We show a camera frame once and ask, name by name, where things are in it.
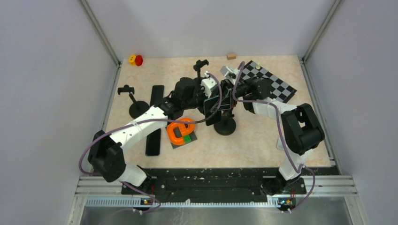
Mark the white plastic phone holder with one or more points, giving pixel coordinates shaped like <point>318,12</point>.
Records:
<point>279,144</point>

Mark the black phone lower left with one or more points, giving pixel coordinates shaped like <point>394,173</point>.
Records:
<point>153,143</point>

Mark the green building brick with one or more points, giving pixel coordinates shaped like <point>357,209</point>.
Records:
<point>186,139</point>

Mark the black grey chessboard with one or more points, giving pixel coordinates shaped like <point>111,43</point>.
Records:
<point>282,91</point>

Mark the yellow toy block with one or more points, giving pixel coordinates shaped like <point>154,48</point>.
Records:
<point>132,59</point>

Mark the small wooden block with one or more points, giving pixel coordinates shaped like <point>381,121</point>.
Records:
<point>231,56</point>

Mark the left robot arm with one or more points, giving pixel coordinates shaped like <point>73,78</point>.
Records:
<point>106,153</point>

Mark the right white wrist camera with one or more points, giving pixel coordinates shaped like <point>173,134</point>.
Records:
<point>229,73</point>

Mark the red toy block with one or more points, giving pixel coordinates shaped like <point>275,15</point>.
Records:
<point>138,60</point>

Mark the teal edged black phone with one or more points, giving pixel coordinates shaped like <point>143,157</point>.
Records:
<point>212,114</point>

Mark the orange plastic ring toy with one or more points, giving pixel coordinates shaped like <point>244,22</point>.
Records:
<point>185,121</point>

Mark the grey building baseplate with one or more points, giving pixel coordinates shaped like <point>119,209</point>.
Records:
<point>192,138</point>

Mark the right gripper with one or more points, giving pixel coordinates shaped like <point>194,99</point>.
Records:
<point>226,94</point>

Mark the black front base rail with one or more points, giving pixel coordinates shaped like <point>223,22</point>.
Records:
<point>219,185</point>

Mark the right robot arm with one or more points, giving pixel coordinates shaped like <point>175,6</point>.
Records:
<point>298,127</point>

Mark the black phone stand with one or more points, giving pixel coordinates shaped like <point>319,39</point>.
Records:
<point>227,125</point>
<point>197,67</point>
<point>137,108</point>

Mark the black phone upper left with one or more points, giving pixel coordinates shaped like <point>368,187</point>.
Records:
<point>156,94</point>

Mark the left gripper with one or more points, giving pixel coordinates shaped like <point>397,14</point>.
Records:
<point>201,90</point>

